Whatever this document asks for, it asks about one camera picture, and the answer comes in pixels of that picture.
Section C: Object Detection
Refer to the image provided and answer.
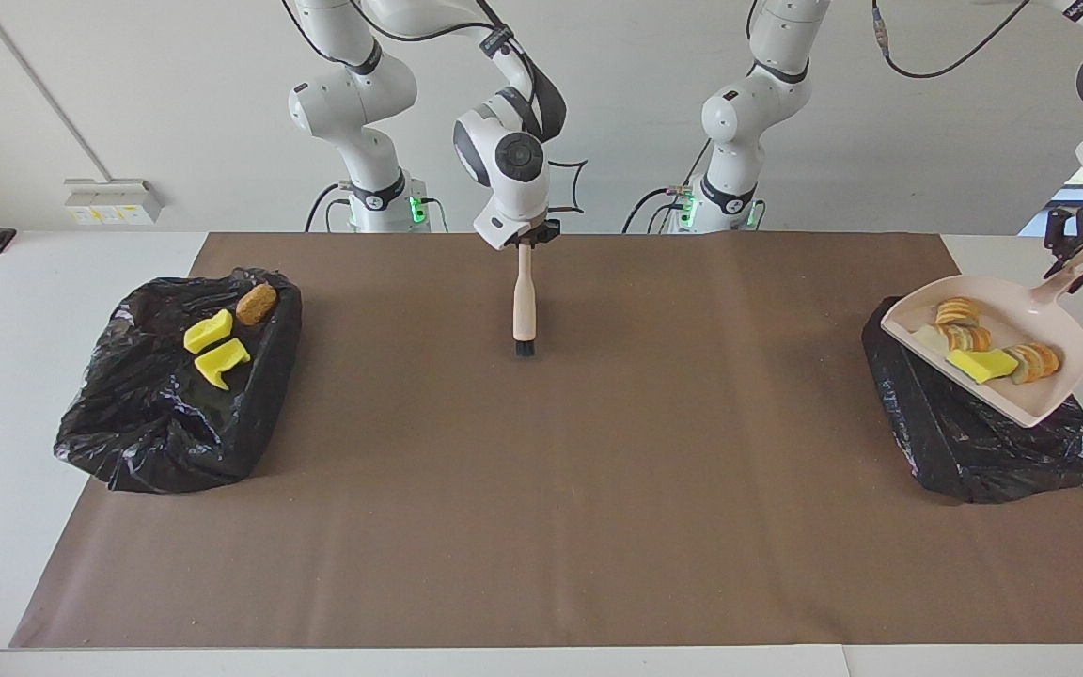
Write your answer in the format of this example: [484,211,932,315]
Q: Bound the grey wall conduit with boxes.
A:
[0,0,112,181]

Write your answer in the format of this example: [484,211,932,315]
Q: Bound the brown potato-like lump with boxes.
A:
[235,283,277,326]

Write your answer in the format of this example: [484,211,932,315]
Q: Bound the smooth black bag lined bin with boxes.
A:
[861,294,1083,506]

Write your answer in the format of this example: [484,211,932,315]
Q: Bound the beige brush with black bristles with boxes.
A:
[512,243,539,358]

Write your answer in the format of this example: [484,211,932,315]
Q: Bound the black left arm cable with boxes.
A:
[871,0,1031,80]

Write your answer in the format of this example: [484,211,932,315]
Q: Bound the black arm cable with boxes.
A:
[283,0,589,215]
[871,0,1031,80]

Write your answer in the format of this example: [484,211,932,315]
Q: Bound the crumpled black bag lined bin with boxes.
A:
[53,267,304,496]

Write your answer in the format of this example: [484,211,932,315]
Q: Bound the chunky yellow sponge piece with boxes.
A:
[183,308,234,354]

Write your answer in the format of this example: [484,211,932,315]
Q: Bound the long notched yellow sponge piece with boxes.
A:
[194,338,252,391]

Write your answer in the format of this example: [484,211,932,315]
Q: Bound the brown paper table mat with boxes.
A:
[10,232,1083,650]

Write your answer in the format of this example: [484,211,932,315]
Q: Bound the small yellow sponge piece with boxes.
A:
[945,348,1021,386]

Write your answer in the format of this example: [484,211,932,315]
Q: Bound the white wall socket box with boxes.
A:
[64,179,164,227]

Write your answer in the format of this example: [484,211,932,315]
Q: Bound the striped toy croissant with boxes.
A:
[938,323,994,353]
[934,296,986,327]
[1004,342,1063,386]

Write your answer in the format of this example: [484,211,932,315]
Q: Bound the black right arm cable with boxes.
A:
[283,0,589,215]

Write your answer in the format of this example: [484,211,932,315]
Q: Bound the beige plastic dustpan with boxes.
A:
[880,246,1083,430]

